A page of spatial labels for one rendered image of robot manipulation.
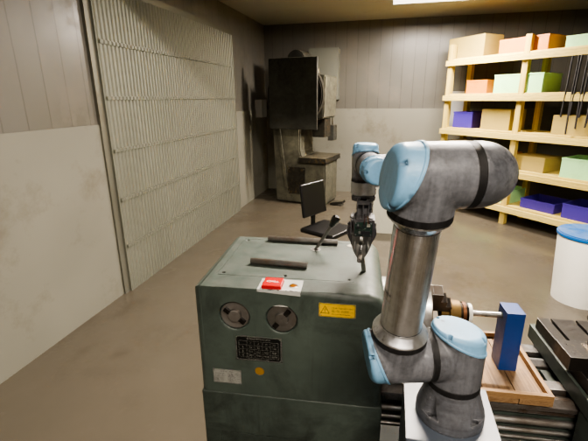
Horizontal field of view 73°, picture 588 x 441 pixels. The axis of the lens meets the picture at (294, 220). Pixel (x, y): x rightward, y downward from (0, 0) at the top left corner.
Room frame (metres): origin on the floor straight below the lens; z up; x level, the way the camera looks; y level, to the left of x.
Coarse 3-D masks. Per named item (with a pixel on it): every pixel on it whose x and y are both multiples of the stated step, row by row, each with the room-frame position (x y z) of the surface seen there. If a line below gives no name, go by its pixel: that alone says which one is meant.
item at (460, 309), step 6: (456, 300) 1.25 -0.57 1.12; (456, 306) 1.22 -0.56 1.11; (462, 306) 1.23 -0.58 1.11; (468, 306) 1.22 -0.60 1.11; (438, 312) 1.27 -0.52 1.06; (444, 312) 1.22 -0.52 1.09; (450, 312) 1.21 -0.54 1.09; (456, 312) 1.21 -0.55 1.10; (462, 312) 1.21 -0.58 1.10; (468, 312) 1.21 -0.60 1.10; (468, 318) 1.20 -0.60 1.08
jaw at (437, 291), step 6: (432, 288) 1.19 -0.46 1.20; (438, 288) 1.19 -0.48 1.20; (432, 294) 1.18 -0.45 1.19; (438, 294) 1.17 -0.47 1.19; (444, 294) 1.22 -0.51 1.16; (438, 300) 1.19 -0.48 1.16; (444, 300) 1.20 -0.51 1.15; (450, 300) 1.22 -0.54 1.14; (438, 306) 1.21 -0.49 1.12; (444, 306) 1.20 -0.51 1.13; (450, 306) 1.20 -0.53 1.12
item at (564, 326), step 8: (536, 320) 1.38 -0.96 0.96; (544, 320) 1.36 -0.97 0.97; (552, 320) 1.36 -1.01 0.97; (560, 320) 1.36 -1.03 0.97; (568, 320) 1.36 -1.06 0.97; (576, 320) 1.36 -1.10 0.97; (536, 328) 1.37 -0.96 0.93; (544, 328) 1.32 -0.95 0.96; (552, 328) 1.31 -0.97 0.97; (560, 328) 1.31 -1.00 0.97; (568, 328) 1.31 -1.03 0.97; (576, 328) 1.31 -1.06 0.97; (584, 328) 1.30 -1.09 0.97; (544, 336) 1.30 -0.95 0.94; (552, 336) 1.26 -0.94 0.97; (560, 336) 1.25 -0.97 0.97; (568, 336) 1.25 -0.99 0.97; (576, 336) 1.25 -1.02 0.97; (584, 336) 1.25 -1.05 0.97; (552, 344) 1.24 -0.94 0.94; (576, 376) 1.08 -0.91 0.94; (584, 376) 1.04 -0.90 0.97; (584, 384) 1.03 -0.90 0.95
